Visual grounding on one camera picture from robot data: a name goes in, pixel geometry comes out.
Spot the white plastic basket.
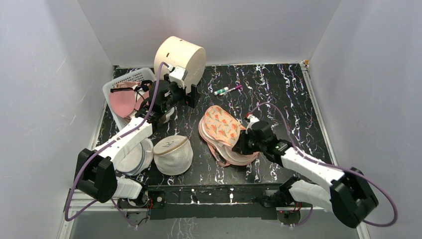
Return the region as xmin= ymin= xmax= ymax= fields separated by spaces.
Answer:
xmin=101 ymin=68 xmax=156 ymax=133

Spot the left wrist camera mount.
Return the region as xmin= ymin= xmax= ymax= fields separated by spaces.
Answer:
xmin=169 ymin=66 xmax=188 ymax=90

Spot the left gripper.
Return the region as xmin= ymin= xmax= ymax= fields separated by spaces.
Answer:
xmin=162 ymin=75 xmax=201 ymax=114

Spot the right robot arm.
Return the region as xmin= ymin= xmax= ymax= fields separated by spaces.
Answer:
xmin=232 ymin=121 xmax=379 ymax=228

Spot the green white glue stick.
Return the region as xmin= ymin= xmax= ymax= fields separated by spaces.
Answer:
xmin=213 ymin=87 xmax=229 ymax=96

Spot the cream cylindrical drum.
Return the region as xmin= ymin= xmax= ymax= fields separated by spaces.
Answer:
xmin=154 ymin=36 xmax=206 ymax=93

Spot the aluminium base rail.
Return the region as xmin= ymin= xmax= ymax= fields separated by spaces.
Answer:
xmin=64 ymin=186 xmax=330 ymax=219

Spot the flat round mesh bag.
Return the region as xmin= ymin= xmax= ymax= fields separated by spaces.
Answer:
xmin=117 ymin=138 xmax=154 ymax=176

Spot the purple marker pen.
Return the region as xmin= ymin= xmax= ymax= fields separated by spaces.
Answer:
xmin=219 ymin=85 xmax=242 ymax=96

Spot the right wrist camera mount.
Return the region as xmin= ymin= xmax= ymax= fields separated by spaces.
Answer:
xmin=245 ymin=113 xmax=260 ymax=129

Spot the white round mesh bag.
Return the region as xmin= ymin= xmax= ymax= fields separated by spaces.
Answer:
xmin=153 ymin=135 xmax=194 ymax=176

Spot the pink black bra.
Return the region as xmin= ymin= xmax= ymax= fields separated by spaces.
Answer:
xmin=108 ymin=80 xmax=153 ymax=121

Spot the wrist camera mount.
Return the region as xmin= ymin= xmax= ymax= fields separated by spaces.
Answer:
xmin=169 ymin=66 xmax=188 ymax=90
xmin=245 ymin=113 xmax=260 ymax=129

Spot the floral mesh laundry bag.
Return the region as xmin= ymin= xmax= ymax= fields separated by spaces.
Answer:
xmin=198 ymin=105 xmax=259 ymax=167

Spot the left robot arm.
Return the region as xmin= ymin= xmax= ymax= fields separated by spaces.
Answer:
xmin=72 ymin=80 xmax=200 ymax=207

